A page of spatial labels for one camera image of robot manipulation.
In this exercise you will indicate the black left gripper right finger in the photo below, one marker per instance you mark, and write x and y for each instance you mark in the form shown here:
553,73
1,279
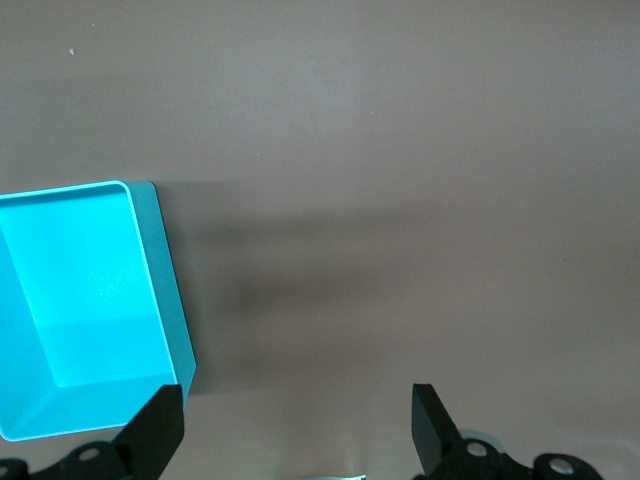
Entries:
435,440

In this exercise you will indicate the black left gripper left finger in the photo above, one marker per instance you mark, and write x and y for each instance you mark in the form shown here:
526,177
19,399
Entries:
150,440

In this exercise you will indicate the turquoise plastic bin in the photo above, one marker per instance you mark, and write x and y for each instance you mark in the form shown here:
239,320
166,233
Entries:
90,300

